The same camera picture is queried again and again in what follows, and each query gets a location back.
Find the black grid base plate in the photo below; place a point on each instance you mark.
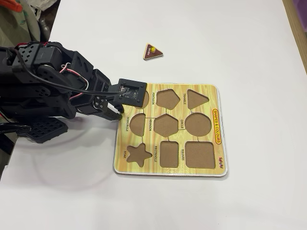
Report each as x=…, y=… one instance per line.
x=45, y=130

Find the black square wrist camera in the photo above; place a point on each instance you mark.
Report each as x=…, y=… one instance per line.
x=129, y=93

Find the white plastic bag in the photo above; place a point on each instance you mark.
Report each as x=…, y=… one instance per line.
x=43, y=4

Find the glossy black table clamp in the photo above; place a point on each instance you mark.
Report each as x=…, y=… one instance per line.
x=14, y=128

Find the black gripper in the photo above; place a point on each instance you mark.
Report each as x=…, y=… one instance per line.
x=99, y=103

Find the beige green fabric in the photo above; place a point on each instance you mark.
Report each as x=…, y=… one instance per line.
x=14, y=26

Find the grey metal bottle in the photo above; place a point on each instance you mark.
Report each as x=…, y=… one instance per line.
x=45, y=28

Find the wooden shape puzzle board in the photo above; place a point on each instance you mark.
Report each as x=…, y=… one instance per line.
x=217, y=100

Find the orange object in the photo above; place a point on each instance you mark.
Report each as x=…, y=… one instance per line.
x=17, y=6

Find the brown triangle piece yellow pin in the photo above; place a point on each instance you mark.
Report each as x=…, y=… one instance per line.
x=149, y=55

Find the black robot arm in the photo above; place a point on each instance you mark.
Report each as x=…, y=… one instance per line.
x=24, y=91

